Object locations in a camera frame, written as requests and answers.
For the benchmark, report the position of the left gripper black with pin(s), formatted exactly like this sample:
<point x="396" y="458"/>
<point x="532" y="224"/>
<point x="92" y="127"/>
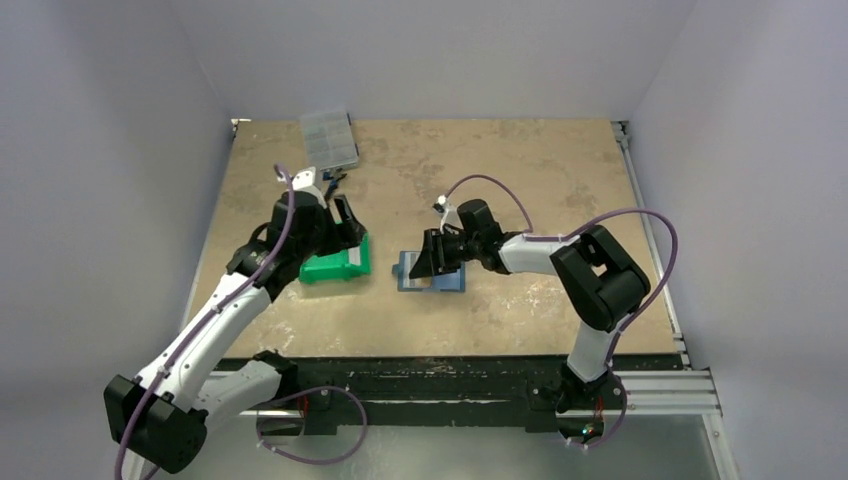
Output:
<point x="350" y="227"/>

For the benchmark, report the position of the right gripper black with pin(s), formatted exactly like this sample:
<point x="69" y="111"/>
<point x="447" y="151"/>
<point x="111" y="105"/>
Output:
<point x="447" y="248"/>

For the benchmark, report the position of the blue card holder wallet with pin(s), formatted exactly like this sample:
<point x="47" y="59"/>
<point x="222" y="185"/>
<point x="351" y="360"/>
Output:
<point x="452" y="282"/>

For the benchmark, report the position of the green plastic bin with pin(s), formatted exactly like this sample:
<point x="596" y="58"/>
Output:
<point x="333" y="267"/>

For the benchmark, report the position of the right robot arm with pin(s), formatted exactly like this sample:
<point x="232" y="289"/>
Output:
<point x="605" y="285"/>

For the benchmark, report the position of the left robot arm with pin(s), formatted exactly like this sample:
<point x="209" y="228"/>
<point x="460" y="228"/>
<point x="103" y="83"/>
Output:
<point x="218" y="318"/>

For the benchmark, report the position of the white credit card in bin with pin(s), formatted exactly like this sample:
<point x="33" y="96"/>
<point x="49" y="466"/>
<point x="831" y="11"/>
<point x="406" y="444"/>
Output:
<point x="358" y="258"/>

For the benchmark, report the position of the clear plastic organizer box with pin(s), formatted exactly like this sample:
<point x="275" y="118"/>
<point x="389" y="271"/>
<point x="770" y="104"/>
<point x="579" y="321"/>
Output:
<point x="328" y="139"/>

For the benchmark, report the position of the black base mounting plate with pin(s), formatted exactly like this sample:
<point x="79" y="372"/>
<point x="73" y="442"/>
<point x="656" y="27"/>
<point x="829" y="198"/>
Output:
<point x="536" y="393"/>

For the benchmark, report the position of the blue handled pliers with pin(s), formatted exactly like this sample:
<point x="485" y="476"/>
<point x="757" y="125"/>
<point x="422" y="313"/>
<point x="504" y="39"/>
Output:
<point x="333" y="179"/>

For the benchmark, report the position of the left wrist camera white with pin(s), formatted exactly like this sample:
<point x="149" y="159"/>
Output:
<point x="308" y="181"/>

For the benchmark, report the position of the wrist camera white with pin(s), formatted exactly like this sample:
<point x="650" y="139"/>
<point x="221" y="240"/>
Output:
<point x="308" y="181"/>
<point x="447" y="212"/>

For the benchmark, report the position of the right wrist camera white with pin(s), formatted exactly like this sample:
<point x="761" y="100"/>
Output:
<point x="447" y="212"/>

